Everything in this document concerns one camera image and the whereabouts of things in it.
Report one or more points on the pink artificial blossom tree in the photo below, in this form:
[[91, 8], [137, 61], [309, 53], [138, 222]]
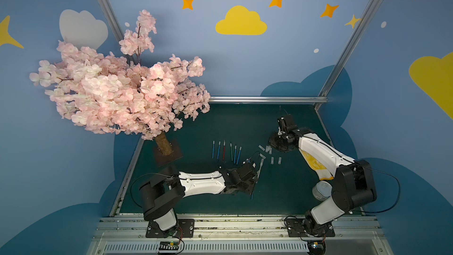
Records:
[[110, 94]]

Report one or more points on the left slanted aluminium frame post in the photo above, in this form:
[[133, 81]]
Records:
[[111, 18]]

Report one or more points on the left green circuit board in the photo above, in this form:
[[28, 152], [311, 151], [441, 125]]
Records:
[[168, 247]]

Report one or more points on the green carving knife capped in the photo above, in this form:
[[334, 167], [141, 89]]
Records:
[[231, 153]]

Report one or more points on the yellow work glove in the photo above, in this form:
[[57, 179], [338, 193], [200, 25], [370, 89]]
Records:
[[321, 171]]

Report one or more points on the right round green circuit board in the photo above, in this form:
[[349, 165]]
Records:
[[316, 248]]

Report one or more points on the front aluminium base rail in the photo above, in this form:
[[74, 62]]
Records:
[[223, 234]]

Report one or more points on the horizontal aluminium frame rail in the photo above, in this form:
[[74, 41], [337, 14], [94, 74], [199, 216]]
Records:
[[262, 100]]

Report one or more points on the dark square tree base plate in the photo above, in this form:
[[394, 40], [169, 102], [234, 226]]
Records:
[[161, 159]]

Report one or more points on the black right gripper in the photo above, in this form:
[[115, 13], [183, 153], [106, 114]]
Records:
[[279, 141]]

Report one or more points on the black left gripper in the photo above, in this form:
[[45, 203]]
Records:
[[250, 176]]

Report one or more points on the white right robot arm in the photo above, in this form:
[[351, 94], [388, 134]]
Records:
[[353, 183]]

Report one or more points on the slanted aluminium frame post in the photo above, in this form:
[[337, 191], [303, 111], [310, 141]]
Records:
[[111, 18], [356, 36]]

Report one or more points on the right slanted aluminium frame post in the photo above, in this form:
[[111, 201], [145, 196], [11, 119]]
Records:
[[356, 36]]

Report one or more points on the short blue carving knife capped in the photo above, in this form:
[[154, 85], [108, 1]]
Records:
[[239, 154]]

